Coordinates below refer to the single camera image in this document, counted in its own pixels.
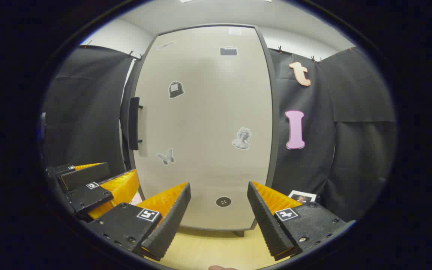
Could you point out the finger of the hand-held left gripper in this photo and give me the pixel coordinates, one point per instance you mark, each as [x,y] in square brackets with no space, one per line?
[88,197]
[84,176]

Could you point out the black backdrop cloth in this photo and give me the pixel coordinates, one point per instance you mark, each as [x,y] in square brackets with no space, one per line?
[84,112]

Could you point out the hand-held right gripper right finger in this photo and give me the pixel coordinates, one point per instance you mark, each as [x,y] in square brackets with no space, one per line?
[266,221]

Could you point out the beige cabinet door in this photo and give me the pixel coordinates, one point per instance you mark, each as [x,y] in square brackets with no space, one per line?
[208,131]

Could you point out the white-bordered photo card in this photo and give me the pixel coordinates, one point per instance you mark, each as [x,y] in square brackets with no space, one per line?
[302,197]

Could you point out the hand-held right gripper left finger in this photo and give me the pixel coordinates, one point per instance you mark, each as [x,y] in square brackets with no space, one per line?
[169,225]

